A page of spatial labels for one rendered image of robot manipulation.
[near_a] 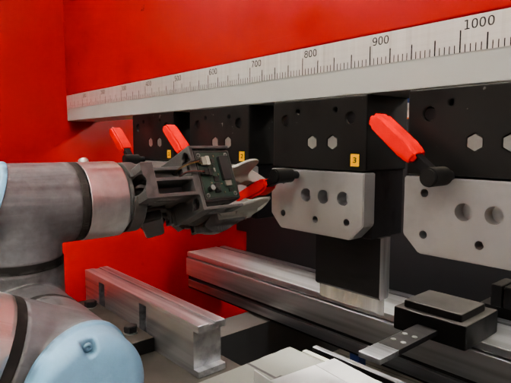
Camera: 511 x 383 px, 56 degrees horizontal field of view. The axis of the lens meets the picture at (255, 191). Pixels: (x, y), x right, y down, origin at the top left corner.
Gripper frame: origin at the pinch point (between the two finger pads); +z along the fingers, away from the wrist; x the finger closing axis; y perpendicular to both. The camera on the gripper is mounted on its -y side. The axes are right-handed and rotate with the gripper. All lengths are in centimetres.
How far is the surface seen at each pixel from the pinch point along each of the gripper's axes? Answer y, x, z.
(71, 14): -49, 61, 3
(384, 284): 9.9, -15.7, 7.1
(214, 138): -9.0, 11.5, 2.9
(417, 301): 0.1, -20.5, 27.1
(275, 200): 0.6, -1.6, 2.5
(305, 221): 4.7, -5.8, 2.5
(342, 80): 16.1, 7.7, 3.0
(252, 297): -45, -13, 30
